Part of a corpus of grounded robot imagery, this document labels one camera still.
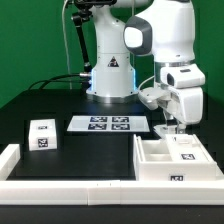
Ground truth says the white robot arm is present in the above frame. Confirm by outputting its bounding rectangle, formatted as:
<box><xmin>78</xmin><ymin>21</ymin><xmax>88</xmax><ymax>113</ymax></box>
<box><xmin>73</xmin><ymin>0</ymin><xmax>205</xmax><ymax>133</ymax></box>

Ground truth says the small white cabinet top block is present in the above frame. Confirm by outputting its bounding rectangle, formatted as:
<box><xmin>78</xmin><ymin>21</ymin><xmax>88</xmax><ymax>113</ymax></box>
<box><xmin>28</xmin><ymin>119</ymin><xmax>57</xmax><ymax>151</ymax></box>

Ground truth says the black cable bundle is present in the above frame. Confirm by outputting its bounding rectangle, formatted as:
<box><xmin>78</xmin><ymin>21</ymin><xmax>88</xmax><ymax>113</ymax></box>
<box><xmin>27</xmin><ymin>73</ymin><xmax>92</xmax><ymax>91</ymax></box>

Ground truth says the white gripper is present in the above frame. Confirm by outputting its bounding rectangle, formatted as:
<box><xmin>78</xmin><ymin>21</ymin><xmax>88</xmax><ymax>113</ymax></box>
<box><xmin>159</xmin><ymin>87</ymin><xmax>203</xmax><ymax>134</ymax></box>

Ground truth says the white hanging cable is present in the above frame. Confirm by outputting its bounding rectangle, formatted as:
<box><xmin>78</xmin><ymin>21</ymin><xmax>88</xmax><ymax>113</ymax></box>
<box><xmin>61</xmin><ymin>0</ymin><xmax>74</xmax><ymax>90</ymax></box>

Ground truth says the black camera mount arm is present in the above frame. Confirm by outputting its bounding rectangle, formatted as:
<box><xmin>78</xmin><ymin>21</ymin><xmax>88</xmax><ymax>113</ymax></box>
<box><xmin>71</xmin><ymin>0</ymin><xmax>117</xmax><ymax>72</ymax></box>

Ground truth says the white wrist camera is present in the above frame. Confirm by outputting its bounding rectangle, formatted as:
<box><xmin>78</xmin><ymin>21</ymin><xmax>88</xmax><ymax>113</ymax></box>
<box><xmin>138</xmin><ymin>87</ymin><xmax>170</xmax><ymax>110</ymax></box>

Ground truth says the white U-shaped fence frame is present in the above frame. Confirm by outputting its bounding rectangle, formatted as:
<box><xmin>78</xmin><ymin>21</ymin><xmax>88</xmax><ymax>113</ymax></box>
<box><xmin>0</xmin><ymin>144</ymin><xmax>224</xmax><ymax>205</ymax></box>

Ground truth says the white cabinet door panel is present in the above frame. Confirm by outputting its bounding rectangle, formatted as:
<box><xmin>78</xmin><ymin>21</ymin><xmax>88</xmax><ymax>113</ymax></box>
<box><xmin>154</xmin><ymin>124</ymin><xmax>177</xmax><ymax>138</ymax></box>
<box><xmin>165</xmin><ymin>134</ymin><xmax>214</xmax><ymax>163</ymax></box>

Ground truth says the white marker base plate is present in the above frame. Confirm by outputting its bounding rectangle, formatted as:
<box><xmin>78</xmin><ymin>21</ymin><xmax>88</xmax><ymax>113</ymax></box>
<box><xmin>67</xmin><ymin>116</ymin><xmax>150</xmax><ymax>132</ymax></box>

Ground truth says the white cabinet body box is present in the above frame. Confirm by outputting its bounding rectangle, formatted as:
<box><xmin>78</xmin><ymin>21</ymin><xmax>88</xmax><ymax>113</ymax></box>
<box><xmin>133</xmin><ymin>135</ymin><xmax>224</xmax><ymax>181</ymax></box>

